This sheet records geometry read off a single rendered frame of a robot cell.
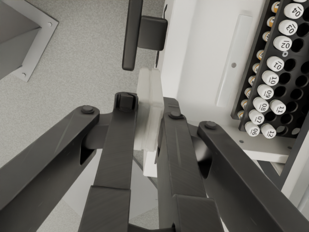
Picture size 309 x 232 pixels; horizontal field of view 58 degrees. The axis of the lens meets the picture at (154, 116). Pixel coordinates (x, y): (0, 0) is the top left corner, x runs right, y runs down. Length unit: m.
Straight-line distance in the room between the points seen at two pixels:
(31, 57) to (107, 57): 0.31
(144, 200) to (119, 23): 0.89
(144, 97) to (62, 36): 1.09
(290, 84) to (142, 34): 0.16
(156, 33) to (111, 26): 0.93
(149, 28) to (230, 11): 0.12
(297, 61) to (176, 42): 0.13
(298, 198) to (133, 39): 0.22
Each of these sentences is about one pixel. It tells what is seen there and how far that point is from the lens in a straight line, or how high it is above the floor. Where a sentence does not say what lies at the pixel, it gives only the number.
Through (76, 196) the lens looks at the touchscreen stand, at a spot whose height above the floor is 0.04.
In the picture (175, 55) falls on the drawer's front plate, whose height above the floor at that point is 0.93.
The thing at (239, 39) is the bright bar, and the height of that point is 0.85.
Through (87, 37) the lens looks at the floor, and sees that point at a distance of 1.21.
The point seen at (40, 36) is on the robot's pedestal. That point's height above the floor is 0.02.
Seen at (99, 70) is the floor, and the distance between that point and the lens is 1.23.
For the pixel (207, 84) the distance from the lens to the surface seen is 0.35.
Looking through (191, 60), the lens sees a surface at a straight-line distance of 0.34.
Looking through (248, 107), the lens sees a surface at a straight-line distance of 0.31.
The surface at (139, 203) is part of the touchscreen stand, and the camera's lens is 1.55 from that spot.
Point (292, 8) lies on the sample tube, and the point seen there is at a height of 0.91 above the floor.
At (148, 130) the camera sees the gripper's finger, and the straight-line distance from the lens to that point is 0.15.
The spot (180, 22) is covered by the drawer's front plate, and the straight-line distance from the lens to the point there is 0.24.
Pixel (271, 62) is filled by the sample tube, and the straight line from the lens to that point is 0.29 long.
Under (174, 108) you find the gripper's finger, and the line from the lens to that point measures 0.17.
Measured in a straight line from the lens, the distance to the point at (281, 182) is 0.34.
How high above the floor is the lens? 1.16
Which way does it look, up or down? 64 degrees down
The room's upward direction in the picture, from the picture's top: 177 degrees clockwise
